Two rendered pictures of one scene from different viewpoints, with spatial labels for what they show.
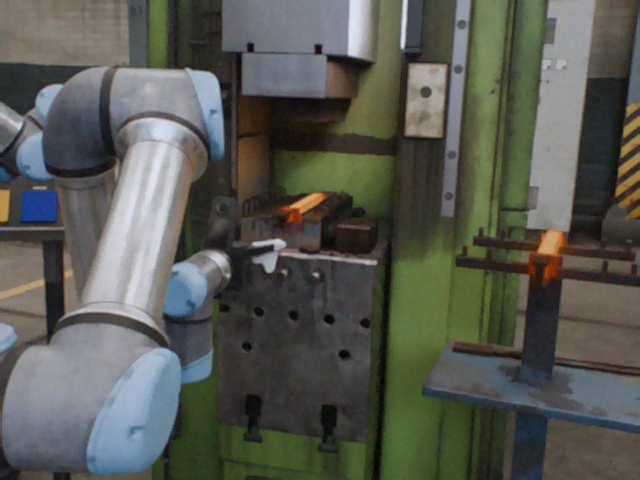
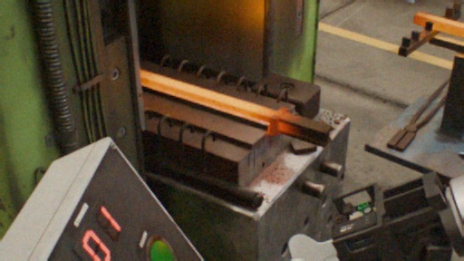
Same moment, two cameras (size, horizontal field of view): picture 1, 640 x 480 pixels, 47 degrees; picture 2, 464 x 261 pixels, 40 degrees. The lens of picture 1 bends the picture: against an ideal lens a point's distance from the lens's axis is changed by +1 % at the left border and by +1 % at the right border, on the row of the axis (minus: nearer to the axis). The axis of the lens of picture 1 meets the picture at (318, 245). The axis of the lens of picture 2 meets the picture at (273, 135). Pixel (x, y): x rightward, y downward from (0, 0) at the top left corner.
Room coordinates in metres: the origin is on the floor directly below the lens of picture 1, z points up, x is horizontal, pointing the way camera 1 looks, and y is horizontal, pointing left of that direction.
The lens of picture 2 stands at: (1.44, 1.00, 1.57)
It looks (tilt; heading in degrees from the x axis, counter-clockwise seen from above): 32 degrees down; 286
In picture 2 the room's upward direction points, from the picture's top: 2 degrees clockwise
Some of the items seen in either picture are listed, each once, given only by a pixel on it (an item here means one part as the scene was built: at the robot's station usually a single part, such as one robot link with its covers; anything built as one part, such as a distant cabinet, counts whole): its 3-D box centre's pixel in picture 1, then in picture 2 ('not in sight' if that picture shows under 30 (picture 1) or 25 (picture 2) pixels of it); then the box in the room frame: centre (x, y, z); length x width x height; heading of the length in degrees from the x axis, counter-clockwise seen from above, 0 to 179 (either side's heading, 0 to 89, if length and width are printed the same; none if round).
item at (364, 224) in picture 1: (357, 235); (285, 100); (1.72, -0.09, 0.95); 0.12 x 0.08 x 0.06; 167
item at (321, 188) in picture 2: (283, 274); (314, 188); (1.62, 0.08, 0.87); 0.04 x 0.03 x 0.03; 167
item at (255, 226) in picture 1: (301, 216); (172, 113); (1.91, 0.05, 0.96); 0.42 x 0.20 x 0.09; 167
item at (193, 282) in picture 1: (188, 287); not in sight; (1.11, 0.20, 0.98); 0.11 x 0.08 x 0.09; 167
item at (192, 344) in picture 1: (178, 345); not in sight; (1.11, 0.22, 0.88); 0.11 x 0.08 x 0.11; 89
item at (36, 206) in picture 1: (39, 207); not in sight; (1.62, 0.63, 1.01); 0.07 x 0.05 x 0.07; 102
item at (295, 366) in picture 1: (318, 312); (190, 206); (1.91, -0.01, 0.69); 0.56 x 0.38 x 0.45; 167
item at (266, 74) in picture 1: (305, 77); not in sight; (1.91, 0.05, 1.32); 0.42 x 0.20 x 0.10; 167
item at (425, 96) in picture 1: (425, 101); not in sight; (1.76, -0.24, 1.27); 0.09 x 0.02 x 0.17; 77
